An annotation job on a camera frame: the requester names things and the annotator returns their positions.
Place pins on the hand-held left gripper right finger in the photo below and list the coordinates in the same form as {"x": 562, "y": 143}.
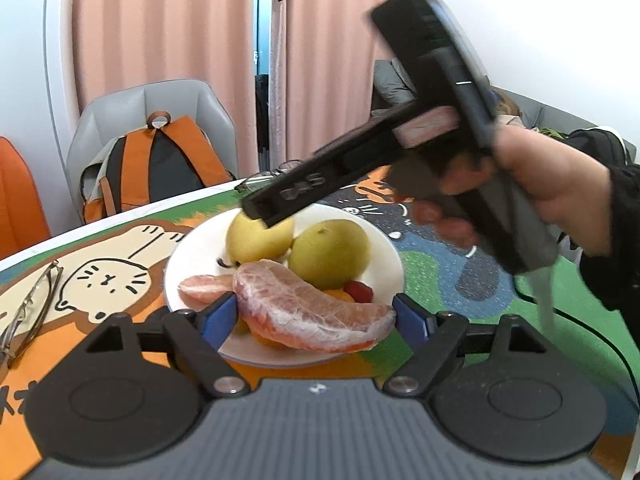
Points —
{"x": 410, "y": 314}

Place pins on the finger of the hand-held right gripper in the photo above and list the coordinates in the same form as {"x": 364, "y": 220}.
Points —
{"x": 310, "y": 182}

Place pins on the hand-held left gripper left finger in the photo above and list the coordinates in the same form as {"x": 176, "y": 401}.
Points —
{"x": 220, "y": 315}

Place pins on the small pink pomelo segment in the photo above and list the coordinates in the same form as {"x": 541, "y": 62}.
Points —
{"x": 205, "y": 285}

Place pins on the red strawberry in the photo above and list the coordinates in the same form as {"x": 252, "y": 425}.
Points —
{"x": 360, "y": 291}

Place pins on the white round plate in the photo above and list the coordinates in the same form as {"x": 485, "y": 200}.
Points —
{"x": 385, "y": 260}

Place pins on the yellow pear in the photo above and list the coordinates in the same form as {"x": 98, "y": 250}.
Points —
{"x": 255, "y": 245}
{"x": 330, "y": 255}

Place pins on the large pink pomelo segment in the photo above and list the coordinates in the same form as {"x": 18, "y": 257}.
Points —
{"x": 310, "y": 305}

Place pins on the person's right forearm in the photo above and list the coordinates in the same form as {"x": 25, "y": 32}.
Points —
{"x": 625, "y": 240}

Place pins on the person's right hand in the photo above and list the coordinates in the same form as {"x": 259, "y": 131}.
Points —
{"x": 550, "y": 185}

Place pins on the grey sofa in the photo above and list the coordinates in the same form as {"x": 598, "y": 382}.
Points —
{"x": 395, "y": 85}

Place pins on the thin-framed eyeglasses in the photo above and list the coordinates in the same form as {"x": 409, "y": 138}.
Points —
{"x": 260, "y": 178}
{"x": 20, "y": 327}

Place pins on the pink curtain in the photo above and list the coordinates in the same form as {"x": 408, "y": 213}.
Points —
{"x": 150, "y": 20}
{"x": 340, "y": 35}

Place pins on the orange grey backpack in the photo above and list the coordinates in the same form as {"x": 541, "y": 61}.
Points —
{"x": 160, "y": 160}

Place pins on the grey chair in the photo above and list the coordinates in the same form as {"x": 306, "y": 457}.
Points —
{"x": 175, "y": 100}

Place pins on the black backpack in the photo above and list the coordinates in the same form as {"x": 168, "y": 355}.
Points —
{"x": 600, "y": 142}

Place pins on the orange chair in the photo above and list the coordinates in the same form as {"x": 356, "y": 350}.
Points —
{"x": 20, "y": 200}

